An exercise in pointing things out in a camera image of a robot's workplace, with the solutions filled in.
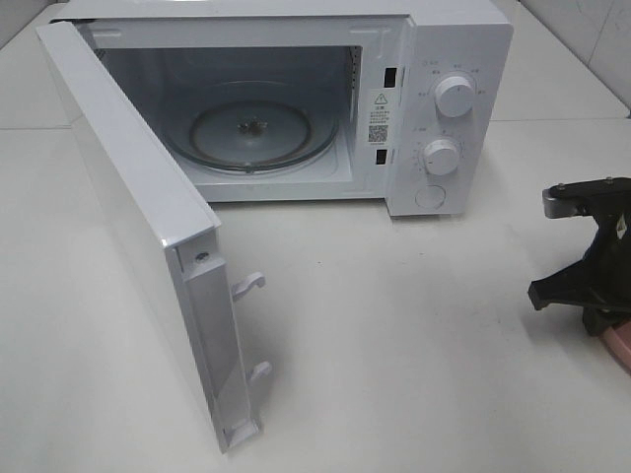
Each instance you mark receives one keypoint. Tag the glass microwave turntable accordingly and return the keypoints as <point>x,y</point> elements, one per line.
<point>250,127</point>

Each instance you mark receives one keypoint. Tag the white warning label sticker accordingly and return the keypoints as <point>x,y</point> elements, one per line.
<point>379,116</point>

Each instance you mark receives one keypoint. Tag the round white door-release button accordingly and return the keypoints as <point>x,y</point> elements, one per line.
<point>431,197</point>

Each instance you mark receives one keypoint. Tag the white microwave door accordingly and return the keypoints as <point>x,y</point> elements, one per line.
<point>166,231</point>

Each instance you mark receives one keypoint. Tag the lower white microwave knob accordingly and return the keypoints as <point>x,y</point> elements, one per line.
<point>441,156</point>

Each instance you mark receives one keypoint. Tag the pink round plate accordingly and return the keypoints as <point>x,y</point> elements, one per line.
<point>618,341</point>

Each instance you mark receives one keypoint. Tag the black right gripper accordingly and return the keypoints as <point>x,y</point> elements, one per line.
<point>580,285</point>

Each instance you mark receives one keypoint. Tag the white microwave knob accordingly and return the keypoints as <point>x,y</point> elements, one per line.
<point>454,95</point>
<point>441,156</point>

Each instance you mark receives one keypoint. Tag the white microwave oven body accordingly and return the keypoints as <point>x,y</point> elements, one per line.
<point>156,50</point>

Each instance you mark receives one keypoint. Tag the upper white microwave knob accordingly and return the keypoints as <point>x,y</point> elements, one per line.
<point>454,95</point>

